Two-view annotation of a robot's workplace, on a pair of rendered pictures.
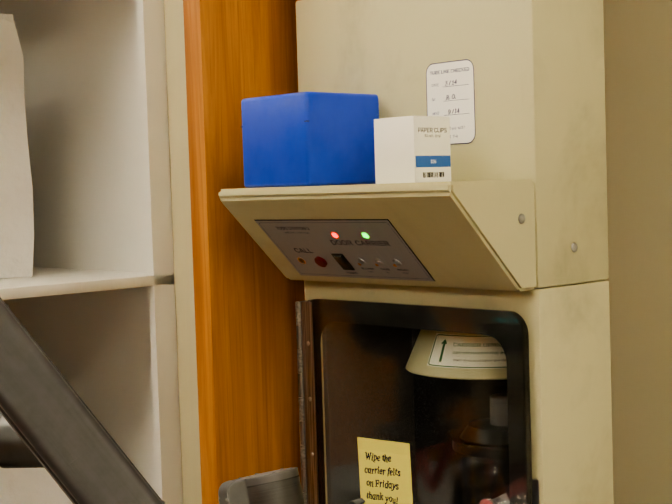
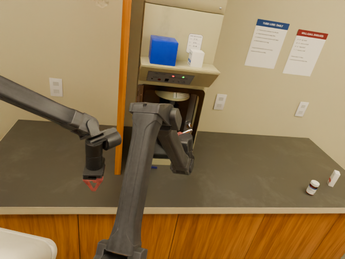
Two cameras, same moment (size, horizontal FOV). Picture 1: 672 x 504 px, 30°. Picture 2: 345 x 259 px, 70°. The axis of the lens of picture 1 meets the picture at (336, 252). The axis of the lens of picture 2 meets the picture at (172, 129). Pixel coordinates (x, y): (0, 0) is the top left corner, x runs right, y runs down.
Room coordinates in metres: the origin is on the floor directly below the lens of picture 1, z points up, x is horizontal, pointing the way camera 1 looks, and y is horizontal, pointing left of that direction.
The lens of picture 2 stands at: (0.68, 0.84, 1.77)
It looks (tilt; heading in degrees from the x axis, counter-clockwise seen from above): 29 degrees down; 300
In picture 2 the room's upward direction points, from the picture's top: 10 degrees clockwise
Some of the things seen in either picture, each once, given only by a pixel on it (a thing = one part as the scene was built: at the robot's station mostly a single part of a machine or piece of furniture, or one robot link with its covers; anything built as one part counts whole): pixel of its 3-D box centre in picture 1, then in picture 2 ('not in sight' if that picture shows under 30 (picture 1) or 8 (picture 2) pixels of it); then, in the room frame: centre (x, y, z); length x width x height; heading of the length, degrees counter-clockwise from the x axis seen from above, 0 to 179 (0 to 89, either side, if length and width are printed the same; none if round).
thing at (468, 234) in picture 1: (367, 236); (177, 75); (1.21, -0.03, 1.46); 0.32 x 0.11 x 0.10; 43
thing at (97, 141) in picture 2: not in sight; (95, 146); (1.24, 0.37, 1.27); 0.07 x 0.06 x 0.07; 86
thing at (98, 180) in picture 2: not in sight; (94, 178); (1.24, 0.38, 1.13); 0.07 x 0.07 x 0.09; 43
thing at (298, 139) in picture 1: (311, 141); (163, 50); (1.26, 0.02, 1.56); 0.10 x 0.10 x 0.09; 43
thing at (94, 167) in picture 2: not in sight; (94, 161); (1.24, 0.38, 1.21); 0.10 x 0.07 x 0.07; 133
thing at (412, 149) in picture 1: (412, 150); (195, 58); (1.16, -0.07, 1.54); 0.05 x 0.05 x 0.06; 44
